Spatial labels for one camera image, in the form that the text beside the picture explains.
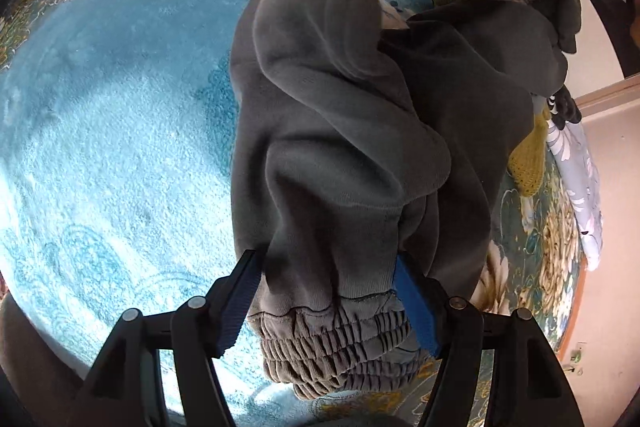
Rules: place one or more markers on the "beige and yellow knit sweater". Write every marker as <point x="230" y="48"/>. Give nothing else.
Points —
<point x="527" y="161"/>

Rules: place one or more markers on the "dark grey sweatpants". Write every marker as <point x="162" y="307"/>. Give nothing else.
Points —
<point x="370" y="129"/>

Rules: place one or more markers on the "teal floral bed blanket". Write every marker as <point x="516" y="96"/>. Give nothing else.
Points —
<point x="118" y="127"/>

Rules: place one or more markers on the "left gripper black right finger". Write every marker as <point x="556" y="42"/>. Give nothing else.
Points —
<point x="528" y="386"/>

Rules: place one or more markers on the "grey floral duvet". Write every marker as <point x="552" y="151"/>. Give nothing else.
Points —
<point x="580" y="176"/>

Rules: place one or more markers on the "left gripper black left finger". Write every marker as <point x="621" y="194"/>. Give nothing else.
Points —
<point x="124" y="386"/>

